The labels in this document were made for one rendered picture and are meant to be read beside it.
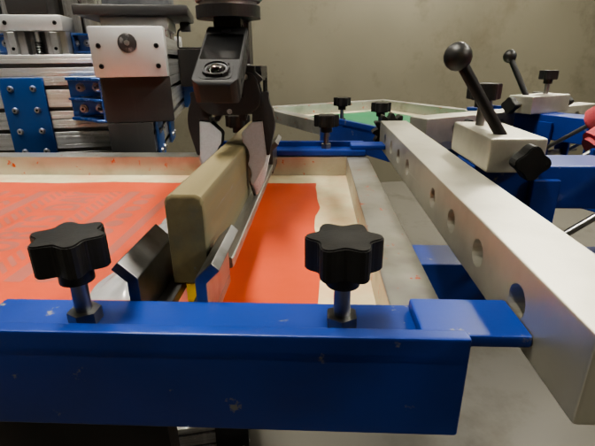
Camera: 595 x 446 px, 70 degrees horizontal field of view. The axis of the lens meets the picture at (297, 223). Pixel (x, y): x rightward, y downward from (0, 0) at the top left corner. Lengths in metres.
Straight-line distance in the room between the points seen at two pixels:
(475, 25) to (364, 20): 1.05
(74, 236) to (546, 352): 0.26
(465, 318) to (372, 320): 0.05
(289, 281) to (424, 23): 3.99
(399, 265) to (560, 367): 0.16
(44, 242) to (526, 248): 0.29
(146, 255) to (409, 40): 4.02
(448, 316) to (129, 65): 0.78
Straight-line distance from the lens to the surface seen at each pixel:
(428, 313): 0.27
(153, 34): 0.92
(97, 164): 0.87
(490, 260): 0.33
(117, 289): 0.43
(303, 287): 0.40
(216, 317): 0.28
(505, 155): 0.49
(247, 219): 0.45
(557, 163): 0.56
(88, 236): 0.27
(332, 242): 0.23
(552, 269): 0.28
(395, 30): 4.20
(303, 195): 0.67
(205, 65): 0.44
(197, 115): 0.52
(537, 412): 1.82
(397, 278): 0.35
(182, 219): 0.33
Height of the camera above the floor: 1.15
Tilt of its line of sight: 21 degrees down
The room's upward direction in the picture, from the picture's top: 1 degrees counter-clockwise
